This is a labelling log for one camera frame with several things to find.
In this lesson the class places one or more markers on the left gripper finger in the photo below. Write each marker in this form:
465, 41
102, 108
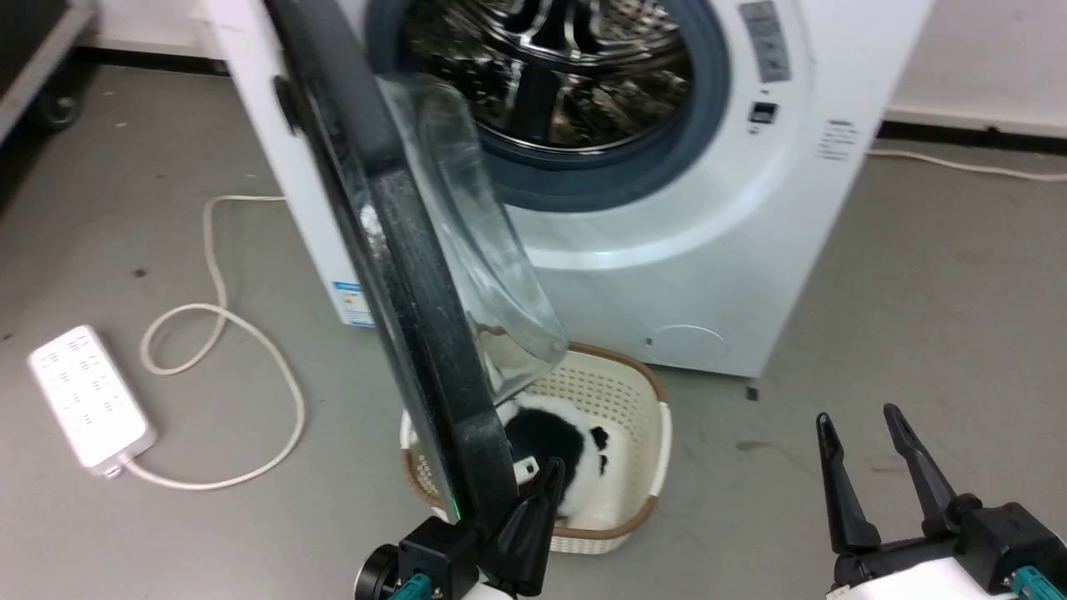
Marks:
529, 533

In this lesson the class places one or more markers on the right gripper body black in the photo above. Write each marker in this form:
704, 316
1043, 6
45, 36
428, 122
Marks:
1000, 542

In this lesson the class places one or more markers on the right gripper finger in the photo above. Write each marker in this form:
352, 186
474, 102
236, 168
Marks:
842, 492
925, 475

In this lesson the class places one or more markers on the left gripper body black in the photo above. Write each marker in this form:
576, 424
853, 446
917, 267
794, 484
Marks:
438, 554

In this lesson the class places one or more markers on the black round washing machine door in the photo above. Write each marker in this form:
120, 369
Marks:
417, 275

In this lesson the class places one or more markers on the white front-load washing machine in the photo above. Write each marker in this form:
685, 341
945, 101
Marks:
733, 242

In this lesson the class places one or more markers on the black and white panda plush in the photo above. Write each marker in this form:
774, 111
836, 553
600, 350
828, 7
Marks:
542, 437

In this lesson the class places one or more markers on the white laundry basket brown rim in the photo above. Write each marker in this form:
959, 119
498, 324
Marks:
617, 408

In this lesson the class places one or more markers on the blue energy label sticker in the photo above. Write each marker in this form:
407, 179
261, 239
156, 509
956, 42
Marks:
353, 304

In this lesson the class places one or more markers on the white power strip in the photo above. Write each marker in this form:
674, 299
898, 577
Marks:
87, 396

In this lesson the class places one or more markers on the dark cart with wheel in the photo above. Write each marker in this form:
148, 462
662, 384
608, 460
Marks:
33, 50

